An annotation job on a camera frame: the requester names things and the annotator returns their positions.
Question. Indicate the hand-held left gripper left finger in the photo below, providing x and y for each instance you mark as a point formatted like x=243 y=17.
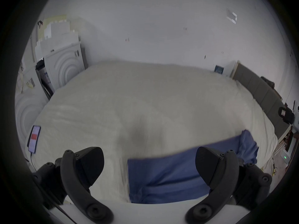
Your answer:
x=79 y=171

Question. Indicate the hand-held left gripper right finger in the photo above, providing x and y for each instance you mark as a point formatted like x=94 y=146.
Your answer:
x=220 y=171

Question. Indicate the blue garment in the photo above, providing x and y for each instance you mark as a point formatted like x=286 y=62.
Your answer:
x=168 y=174

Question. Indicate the smartphone with red screen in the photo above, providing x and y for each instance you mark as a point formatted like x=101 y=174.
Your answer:
x=34 y=142

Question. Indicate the grey padded headboard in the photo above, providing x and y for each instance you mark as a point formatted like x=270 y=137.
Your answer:
x=261 y=90

